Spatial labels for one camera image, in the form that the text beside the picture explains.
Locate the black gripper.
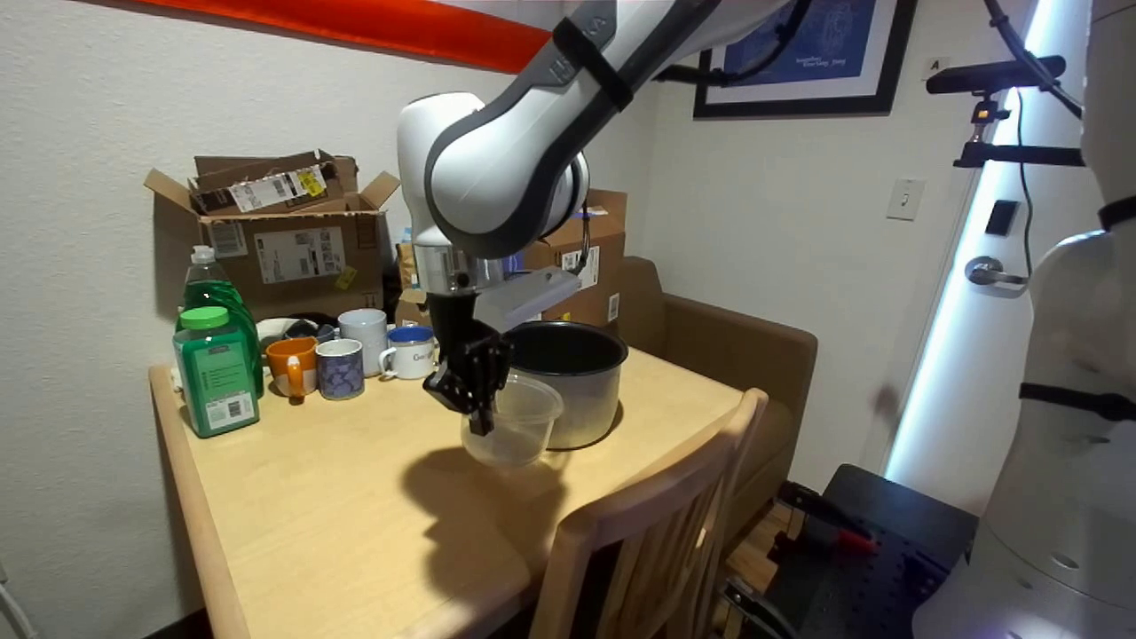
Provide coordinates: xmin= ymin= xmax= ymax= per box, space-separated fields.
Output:
xmin=423 ymin=291 xmax=511 ymax=435

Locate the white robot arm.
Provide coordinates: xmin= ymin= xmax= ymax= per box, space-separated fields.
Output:
xmin=399 ymin=0 xmax=814 ymax=435

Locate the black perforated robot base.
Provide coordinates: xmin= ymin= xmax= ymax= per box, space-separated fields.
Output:
xmin=768 ymin=466 xmax=978 ymax=639

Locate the white metal pot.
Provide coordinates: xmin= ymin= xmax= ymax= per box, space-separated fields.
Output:
xmin=508 ymin=323 xmax=630 ymax=450

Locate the white blue rimmed mug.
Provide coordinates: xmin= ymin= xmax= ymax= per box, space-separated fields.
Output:
xmin=380 ymin=323 xmax=437 ymax=379

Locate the blue patterned mug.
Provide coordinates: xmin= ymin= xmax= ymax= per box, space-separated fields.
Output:
xmin=317 ymin=336 xmax=365 ymax=402

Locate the wooden table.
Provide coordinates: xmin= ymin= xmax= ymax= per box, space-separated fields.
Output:
xmin=149 ymin=352 xmax=743 ymax=639

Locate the orange mug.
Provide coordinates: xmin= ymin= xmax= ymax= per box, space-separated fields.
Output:
xmin=265 ymin=336 xmax=317 ymax=405

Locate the large labelled cardboard box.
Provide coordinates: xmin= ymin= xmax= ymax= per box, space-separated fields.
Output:
xmin=524 ymin=187 xmax=624 ymax=327

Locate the open cardboard box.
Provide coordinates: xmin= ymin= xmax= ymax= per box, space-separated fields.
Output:
xmin=146 ymin=147 xmax=403 ymax=319

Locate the green plastic container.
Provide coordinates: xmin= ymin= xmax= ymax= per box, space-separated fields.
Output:
xmin=174 ymin=305 xmax=261 ymax=435

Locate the wooden chair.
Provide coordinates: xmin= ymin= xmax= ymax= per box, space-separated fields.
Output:
xmin=528 ymin=389 xmax=768 ymax=639

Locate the green dish soap bottle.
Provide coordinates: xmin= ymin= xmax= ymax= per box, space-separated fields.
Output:
xmin=181 ymin=245 xmax=262 ymax=396

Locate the white door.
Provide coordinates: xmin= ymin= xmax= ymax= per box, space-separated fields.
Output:
xmin=885 ymin=0 xmax=1101 ymax=513

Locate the framed blue picture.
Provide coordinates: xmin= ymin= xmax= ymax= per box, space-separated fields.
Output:
xmin=694 ymin=0 xmax=917 ymax=118

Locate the white light switch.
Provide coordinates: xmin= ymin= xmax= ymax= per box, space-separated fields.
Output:
xmin=888 ymin=177 xmax=924 ymax=223

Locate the camera on stand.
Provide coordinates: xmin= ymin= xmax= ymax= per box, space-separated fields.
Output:
xmin=928 ymin=55 xmax=1084 ymax=166

